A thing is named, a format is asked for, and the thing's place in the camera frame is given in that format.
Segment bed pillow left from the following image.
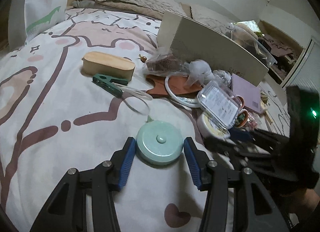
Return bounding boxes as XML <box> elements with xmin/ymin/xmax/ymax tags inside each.
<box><xmin>73</xmin><ymin>0</ymin><xmax>187</xmax><ymax>20</ymax></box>

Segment clear plastic storage bin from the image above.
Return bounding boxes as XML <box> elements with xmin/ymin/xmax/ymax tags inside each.
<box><xmin>230</xmin><ymin>20</ymin><xmax>277</xmax><ymax>68</ymax></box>

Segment bed pillow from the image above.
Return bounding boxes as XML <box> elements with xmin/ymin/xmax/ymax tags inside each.
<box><xmin>190</xmin><ymin>4</ymin><xmax>232</xmax><ymax>35</ymax></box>
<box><xmin>73</xmin><ymin>0</ymin><xmax>187</xmax><ymax>20</ymax></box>

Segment mesh bag brown item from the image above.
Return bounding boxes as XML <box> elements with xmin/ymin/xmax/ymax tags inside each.
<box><xmin>142</xmin><ymin>47</ymin><xmax>189</xmax><ymax>77</ymax></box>

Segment red white tape rolls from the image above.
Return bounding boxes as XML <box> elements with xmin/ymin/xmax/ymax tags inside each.
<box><xmin>234</xmin><ymin>95</ymin><xmax>248</xmax><ymax>129</ymax></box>

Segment green round tape measure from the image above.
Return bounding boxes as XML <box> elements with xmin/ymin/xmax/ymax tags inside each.
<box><xmin>136</xmin><ymin>120</ymin><xmax>183</xmax><ymax>166</ymax></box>

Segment green clothespin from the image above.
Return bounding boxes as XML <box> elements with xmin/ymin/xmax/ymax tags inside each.
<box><xmin>92</xmin><ymin>73</ymin><xmax>129</xmax><ymax>98</ymax></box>

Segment wooden stick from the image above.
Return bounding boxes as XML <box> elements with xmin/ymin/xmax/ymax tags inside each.
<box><xmin>264</xmin><ymin>111</ymin><xmax>273</xmax><ymax>124</ymax></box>

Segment white paper shopping bag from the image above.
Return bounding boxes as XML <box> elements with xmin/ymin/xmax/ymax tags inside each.
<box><xmin>8</xmin><ymin>0</ymin><xmax>67</xmax><ymax>50</ymax></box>

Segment round white tin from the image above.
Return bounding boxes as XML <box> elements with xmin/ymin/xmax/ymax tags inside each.
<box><xmin>197</xmin><ymin>113</ymin><xmax>230</xmax><ymax>140</ymax></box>

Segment wooden oval box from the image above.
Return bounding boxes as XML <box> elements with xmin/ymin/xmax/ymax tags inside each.
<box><xmin>82</xmin><ymin>52</ymin><xmax>136</xmax><ymax>81</ymax></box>

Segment bed pillow right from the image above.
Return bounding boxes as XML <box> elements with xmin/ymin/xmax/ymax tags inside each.
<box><xmin>190</xmin><ymin>4</ymin><xmax>232</xmax><ymax>35</ymax></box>

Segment grey shoe box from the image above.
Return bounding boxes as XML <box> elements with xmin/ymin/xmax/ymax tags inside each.
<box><xmin>157</xmin><ymin>11</ymin><xmax>268</xmax><ymax>86</ymax></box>

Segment white ring hoop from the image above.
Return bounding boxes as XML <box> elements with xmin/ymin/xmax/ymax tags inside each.
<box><xmin>164</xmin><ymin>75</ymin><xmax>200</xmax><ymax>108</ymax></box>

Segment purple book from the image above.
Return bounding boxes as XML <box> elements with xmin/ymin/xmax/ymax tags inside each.
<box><xmin>232</xmin><ymin>74</ymin><xmax>261</xmax><ymax>114</ymax></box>

